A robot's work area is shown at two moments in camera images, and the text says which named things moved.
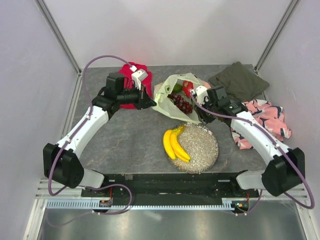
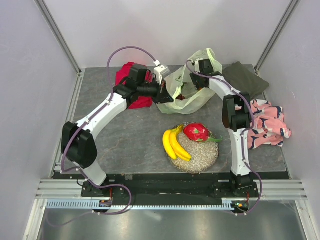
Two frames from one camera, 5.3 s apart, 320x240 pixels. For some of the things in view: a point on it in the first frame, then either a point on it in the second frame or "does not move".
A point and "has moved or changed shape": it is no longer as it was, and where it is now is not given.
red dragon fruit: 187,86 → 199,132
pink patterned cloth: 270,116 does not move
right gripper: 201,115 → 197,84
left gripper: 144,101 → 163,97
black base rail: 169,188 does not move
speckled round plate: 200,144 does not move
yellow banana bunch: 173,145 does not move
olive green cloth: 241,83 does not move
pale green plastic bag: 164,105 has moved or changed shape
